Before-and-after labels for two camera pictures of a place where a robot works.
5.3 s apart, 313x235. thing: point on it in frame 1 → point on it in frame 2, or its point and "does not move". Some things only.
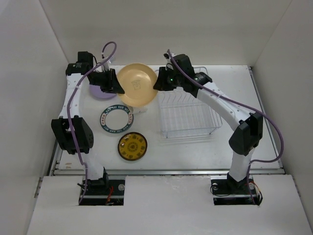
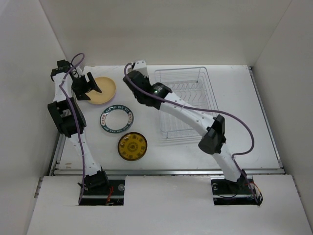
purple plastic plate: (96, 91) → (110, 101)
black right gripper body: (174, 80) → (139, 98)
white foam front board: (167, 205) does not move
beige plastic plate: (137, 81) → (107, 88)
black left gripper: (112, 85) → (81, 94)
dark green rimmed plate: (117, 119) does not move
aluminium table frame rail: (279, 171) does not move
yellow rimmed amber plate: (132, 146) does not move
